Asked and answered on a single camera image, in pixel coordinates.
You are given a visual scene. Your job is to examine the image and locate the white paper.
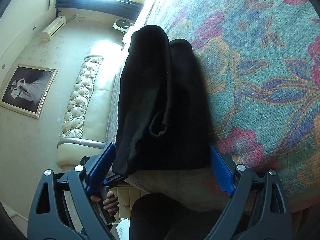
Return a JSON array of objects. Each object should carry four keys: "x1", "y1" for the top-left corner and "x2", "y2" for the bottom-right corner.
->
[{"x1": 116, "y1": 217, "x2": 131, "y2": 240}]

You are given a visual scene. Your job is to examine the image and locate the dark blue curtain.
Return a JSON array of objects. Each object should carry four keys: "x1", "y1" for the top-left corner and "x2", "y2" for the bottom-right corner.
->
[{"x1": 55, "y1": 0, "x2": 143, "y2": 17}]

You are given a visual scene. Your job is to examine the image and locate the bed with floral cover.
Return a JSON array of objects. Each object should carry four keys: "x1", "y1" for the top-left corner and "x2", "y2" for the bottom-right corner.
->
[{"x1": 107, "y1": 0, "x2": 320, "y2": 213}]

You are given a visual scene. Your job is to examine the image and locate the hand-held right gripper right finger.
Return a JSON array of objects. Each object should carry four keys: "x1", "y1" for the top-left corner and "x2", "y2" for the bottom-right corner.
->
[{"x1": 205, "y1": 144, "x2": 293, "y2": 240}]

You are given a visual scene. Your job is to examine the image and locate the cream bed frame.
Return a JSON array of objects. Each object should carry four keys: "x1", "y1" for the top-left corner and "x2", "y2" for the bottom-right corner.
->
[{"x1": 114, "y1": 180, "x2": 150, "y2": 220}]

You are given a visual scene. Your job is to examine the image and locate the white air conditioner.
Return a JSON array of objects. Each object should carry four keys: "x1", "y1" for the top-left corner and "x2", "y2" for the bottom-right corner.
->
[{"x1": 41, "y1": 16, "x2": 67, "y2": 41}]

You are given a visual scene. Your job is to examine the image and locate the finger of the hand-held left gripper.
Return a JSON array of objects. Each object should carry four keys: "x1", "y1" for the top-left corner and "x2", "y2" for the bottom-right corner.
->
[{"x1": 101, "y1": 174, "x2": 128, "y2": 187}]

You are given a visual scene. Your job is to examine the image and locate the framed wall picture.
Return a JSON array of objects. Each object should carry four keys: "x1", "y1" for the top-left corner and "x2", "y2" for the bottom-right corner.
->
[{"x1": 0, "y1": 64, "x2": 58, "y2": 119}]

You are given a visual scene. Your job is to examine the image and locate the black pants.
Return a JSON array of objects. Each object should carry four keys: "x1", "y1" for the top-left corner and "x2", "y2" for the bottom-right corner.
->
[{"x1": 111, "y1": 24, "x2": 210, "y2": 178}]

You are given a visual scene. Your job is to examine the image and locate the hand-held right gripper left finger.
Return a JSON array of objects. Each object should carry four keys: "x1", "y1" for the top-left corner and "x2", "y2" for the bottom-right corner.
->
[{"x1": 27, "y1": 142, "x2": 118, "y2": 240}]

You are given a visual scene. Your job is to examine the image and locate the cream tufted headboard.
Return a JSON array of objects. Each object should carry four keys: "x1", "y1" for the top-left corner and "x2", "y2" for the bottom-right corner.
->
[{"x1": 57, "y1": 54, "x2": 125, "y2": 170}]

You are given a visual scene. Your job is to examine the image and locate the white box fan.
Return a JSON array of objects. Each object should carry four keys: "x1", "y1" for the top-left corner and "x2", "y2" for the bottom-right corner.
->
[{"x1": 112, "y1": 19, "x2": 132, "y2": 30}]

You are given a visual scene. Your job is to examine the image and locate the person's left hand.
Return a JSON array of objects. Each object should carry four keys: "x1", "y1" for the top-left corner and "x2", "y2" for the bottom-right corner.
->
[{"x1": 90, "y1": 191, "x2": 118, "y2": 212}]

